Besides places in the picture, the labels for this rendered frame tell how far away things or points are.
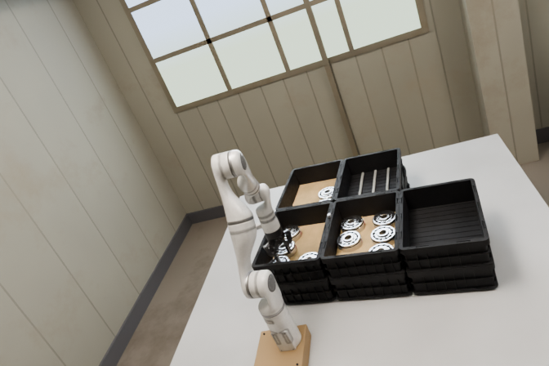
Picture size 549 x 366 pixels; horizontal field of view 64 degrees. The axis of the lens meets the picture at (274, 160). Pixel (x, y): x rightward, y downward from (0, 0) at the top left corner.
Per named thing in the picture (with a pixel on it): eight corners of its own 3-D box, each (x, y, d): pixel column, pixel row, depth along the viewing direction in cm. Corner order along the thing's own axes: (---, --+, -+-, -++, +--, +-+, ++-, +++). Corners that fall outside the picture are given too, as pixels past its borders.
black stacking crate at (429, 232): (494, 266, 151) (489, 241, 146) (406, 275, 162) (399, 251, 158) (478, 201, 184) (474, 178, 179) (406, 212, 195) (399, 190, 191)
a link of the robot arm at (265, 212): (279, 209, 184) (259, 216, 185) (266, 178, 178) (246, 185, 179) (279, 218, 177) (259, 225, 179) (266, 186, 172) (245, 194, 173)
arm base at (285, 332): (300, 349, 157) (282, 315, 150) (276, 351, 160) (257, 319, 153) (302, 328, 164) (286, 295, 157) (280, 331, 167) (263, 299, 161)
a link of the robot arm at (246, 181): (261, 172, 170) (240, 177, 171) (238, 143, 146) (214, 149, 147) (264, 194, 166) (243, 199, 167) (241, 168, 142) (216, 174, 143)
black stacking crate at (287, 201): (341, 221, 207) (333, 201, 203) (283, 229, 218) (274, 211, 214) (349, 177, 240) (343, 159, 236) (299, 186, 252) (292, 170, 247)
